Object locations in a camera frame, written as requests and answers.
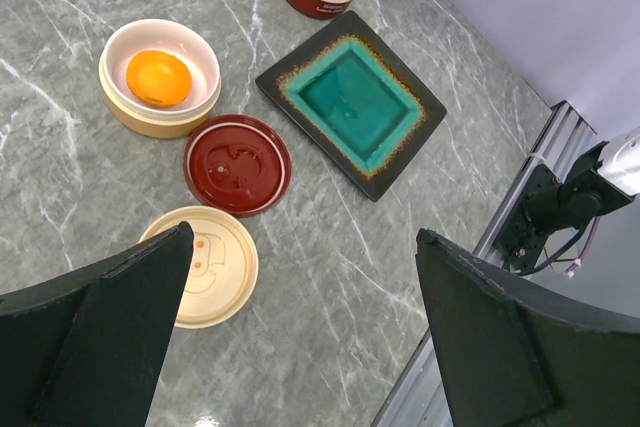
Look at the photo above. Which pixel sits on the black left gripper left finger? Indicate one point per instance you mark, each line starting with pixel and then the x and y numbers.
pixel 87 348

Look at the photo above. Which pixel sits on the dark red round lid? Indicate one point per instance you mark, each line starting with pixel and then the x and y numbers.
pixel 238 164

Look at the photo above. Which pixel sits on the cream round container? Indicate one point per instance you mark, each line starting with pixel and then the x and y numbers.
pixel 178 40

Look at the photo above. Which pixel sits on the cream round lid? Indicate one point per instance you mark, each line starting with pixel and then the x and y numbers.
pixel 224 266

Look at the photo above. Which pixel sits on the orange egg tart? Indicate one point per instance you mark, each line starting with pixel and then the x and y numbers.
pixel 159 78

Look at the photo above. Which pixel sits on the square teal ceramic plate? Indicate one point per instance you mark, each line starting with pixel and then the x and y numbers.
pixel 357 101

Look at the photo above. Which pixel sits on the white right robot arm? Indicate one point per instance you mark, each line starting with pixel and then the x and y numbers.
pixel 602 180

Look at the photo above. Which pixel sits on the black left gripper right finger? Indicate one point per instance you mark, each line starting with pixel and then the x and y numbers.
pixel 513 353

